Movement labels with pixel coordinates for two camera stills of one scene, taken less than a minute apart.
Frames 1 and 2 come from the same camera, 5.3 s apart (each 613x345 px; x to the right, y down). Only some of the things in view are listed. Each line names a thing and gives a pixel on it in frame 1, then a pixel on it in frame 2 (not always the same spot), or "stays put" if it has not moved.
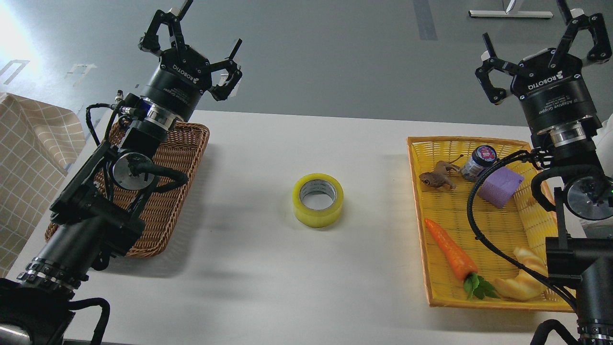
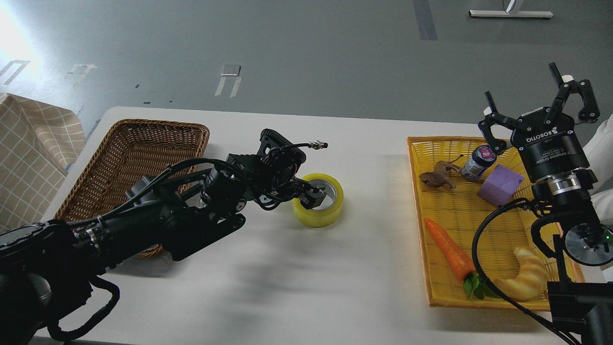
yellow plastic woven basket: [483, 229] stays put
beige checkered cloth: [38, 143] stays put
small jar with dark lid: [482, 156] stays put
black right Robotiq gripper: [550, 83] to [551, 147]
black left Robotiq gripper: [184, 74] to [280, 185]
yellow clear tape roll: [317, 218] stays put
